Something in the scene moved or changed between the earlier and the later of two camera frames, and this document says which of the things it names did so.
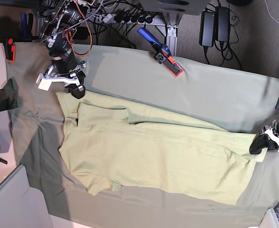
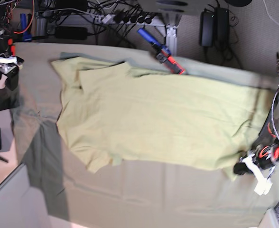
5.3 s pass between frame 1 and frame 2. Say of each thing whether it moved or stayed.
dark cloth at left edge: stayed
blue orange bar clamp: stayed
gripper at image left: moved
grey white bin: stayed
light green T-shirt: moved
